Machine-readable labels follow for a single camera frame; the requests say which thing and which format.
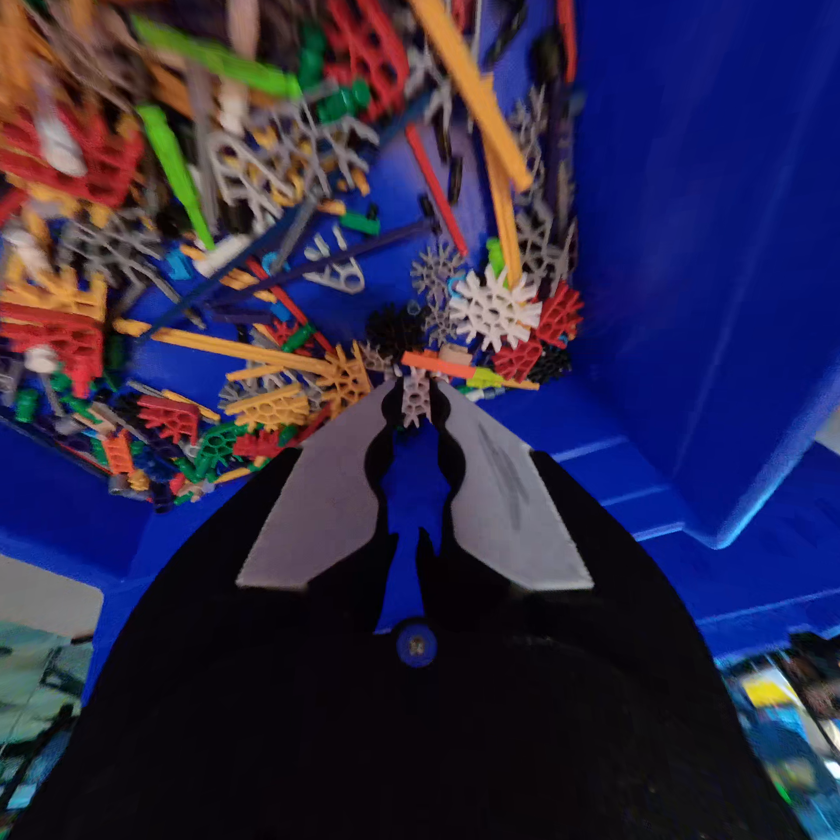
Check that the small grey connector piece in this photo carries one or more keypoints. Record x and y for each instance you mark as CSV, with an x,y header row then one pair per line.
x,y
415,397

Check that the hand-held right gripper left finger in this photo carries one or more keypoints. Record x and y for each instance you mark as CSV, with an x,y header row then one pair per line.
x,y
315,512

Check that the pile of colourful construction pieces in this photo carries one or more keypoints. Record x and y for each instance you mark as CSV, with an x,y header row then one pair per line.
x,y
262,164

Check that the blue plastic parts bin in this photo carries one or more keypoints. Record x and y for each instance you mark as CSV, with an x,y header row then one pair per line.
x,y
689,262

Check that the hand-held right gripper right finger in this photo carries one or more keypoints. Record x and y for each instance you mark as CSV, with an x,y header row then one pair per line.
x,y
518,525

